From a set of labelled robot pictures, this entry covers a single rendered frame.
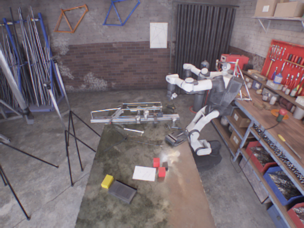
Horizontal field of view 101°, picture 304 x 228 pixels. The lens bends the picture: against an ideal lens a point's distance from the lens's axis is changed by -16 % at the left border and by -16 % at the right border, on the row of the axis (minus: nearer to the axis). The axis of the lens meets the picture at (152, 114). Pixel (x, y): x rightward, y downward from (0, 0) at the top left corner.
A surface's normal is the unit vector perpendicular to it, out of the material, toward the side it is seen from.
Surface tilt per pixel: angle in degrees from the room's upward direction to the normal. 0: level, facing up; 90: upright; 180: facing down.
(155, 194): 0
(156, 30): 90
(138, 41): 90
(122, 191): 0
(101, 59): 90
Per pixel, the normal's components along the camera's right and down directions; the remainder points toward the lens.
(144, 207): 0.00, -0.83
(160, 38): 0.06, 0.55
